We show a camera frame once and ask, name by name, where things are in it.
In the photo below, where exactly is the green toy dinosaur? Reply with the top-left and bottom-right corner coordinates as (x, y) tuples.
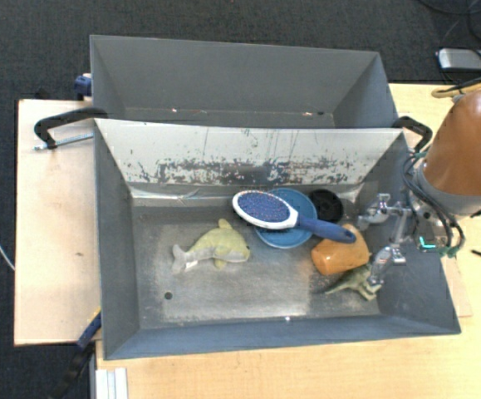
(322, 264), (385, 303)

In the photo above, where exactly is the grey metal bin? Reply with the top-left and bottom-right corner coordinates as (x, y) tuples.
(89, 34), (462, 361)

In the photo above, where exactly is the orange plastic cup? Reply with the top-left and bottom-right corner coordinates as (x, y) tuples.
(310, 222), (371, 277)

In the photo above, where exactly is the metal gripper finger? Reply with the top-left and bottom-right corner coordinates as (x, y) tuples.
(366, 243), (408, 287)
(356, 194), (412, 229)

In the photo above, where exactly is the black round lid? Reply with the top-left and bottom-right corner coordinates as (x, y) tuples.
(307, 189), (346, 224)

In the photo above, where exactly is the blue and white hairbrush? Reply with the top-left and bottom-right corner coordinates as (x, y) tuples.
(231, 189), (357, 245)

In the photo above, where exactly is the yellow-green plush dolphin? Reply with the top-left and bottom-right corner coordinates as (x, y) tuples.
(171, 218), (252, 275)

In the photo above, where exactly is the pale wood board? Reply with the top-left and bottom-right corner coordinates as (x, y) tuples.
(13, 99), (474, 347)

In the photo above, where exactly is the blue round plate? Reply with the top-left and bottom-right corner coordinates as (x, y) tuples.
(253, 187), (319, 250)

